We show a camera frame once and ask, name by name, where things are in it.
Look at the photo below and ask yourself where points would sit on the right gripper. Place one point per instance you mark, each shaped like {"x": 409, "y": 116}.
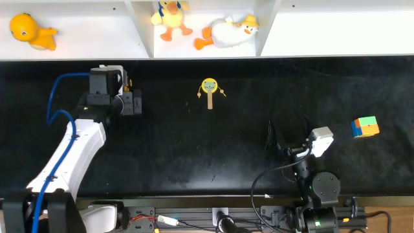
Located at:
{"x": 296, "y": 152}

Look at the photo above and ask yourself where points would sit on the many-coloured puzzle cube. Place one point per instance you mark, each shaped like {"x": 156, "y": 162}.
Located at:
{"x": 366, "y": 127}

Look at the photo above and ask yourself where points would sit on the yellow rattle drum toy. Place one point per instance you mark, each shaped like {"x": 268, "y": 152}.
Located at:
{"x": 210, "y": 86}

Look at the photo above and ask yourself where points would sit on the yellow rubber duck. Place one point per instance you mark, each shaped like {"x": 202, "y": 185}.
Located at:
{"x": 29, "y": 30}

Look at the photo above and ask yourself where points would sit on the mounting rail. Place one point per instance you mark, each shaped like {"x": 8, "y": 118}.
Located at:
{"x": 194, "y": 216}

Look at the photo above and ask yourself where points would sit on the white shelf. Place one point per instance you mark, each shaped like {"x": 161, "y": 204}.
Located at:
{"x": 307, "y": 32}

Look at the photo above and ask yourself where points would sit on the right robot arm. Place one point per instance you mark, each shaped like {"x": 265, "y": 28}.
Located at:
{"x": 325, "y": 186}

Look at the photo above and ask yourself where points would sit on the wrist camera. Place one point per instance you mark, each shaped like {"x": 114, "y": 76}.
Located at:
{"x": 321, "y": 140}
{"x": 111, "y": 67}

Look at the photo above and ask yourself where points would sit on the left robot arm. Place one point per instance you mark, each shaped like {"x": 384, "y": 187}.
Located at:
{"x": 81, "y": 152}

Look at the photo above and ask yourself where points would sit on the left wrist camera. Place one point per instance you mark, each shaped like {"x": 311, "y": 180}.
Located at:
{"x": 111, "y": 67}

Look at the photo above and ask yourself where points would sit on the white plush duck yellow hat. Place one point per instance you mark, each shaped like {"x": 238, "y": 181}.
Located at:
{"x": 228, "y": 34}

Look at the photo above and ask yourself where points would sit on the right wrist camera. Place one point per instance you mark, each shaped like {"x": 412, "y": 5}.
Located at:
{"x": 321, "y": 140}

